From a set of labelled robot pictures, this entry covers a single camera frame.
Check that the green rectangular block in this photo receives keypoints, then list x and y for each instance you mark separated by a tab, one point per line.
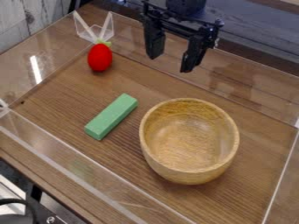
111	116

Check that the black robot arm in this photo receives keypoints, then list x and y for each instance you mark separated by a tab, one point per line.
177	18

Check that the clear acrylic tray wall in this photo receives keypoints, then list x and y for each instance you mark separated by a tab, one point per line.
102	197

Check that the red plush strawberry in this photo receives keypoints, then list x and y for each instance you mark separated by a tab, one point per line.
101	56

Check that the wooden bowl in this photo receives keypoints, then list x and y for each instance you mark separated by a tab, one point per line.
189	140

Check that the clear acrylic corner bracket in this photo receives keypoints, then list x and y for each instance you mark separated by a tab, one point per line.
95	34

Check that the black metal table frame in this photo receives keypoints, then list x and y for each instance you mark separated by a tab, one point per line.
48	209

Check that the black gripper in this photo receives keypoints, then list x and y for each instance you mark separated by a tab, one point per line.
179	17

